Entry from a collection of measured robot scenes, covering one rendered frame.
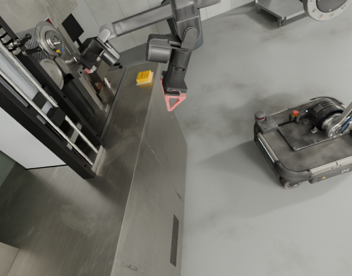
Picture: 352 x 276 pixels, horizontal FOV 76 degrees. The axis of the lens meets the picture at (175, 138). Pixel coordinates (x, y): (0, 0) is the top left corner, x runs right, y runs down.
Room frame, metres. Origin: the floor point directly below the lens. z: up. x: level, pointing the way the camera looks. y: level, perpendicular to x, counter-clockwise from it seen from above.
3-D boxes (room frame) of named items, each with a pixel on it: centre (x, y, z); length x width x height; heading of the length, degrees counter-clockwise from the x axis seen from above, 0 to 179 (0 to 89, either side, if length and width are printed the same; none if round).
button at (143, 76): (1.07, 0.02, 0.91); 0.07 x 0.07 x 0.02; 68
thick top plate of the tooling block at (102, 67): (1.24, 0.38, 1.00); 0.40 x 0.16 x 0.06; 68
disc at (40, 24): (1.01, 0.30, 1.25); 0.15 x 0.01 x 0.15; 158
